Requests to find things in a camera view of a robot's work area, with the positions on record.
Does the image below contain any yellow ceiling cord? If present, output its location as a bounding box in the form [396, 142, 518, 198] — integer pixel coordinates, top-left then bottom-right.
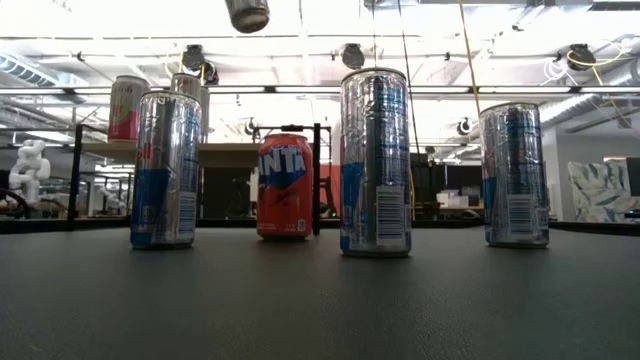
[565, 42, 634, 130]

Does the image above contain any silver blue Red Bull can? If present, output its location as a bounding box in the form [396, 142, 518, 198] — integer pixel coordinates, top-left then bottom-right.
[478, 101, 551, 250]
[339, 66, 413, 259]
[129, 89, 203, 250]

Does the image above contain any silver ventilation duct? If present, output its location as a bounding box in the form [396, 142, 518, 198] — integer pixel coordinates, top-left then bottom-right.
[0, 49, 89, 104]
[538, 59, 640, 124]

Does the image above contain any white pink soda can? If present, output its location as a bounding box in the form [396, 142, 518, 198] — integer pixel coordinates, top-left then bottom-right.
[107, 74, 151, 143]

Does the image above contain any white coiled ceiling cable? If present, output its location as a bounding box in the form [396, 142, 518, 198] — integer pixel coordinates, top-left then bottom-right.
[539, 57, 571, 87]

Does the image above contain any patterned wall panel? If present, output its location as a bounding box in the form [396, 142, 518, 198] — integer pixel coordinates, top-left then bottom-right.
[566, 158, 640, 224]

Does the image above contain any red background panel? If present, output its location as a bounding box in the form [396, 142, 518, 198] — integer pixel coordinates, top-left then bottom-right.
[319, 163, 342, 220]

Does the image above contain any black curved hoop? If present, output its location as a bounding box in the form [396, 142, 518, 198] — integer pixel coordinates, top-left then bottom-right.
[0, 187, 32, 220]

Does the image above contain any black table mat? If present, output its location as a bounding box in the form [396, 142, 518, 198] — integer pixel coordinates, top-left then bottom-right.
[0, 219, 640, 360]

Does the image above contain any black partition panel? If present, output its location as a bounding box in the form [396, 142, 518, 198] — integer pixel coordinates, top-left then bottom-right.
[444, 163, 481, 194]

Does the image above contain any orange Fanta can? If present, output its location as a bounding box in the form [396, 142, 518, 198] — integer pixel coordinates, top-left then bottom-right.
[255, 132, 315, 242]

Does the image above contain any wooden shelf with black frame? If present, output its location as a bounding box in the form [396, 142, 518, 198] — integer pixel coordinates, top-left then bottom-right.
[67, 122, 334, 236]

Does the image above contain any suspended linear ceiling light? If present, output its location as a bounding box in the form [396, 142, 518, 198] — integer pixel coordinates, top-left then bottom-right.
[0, 83, 640, 97]

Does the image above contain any white cardboard box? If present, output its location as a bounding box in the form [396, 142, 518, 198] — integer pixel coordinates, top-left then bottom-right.
[435, 188, 471, 209]

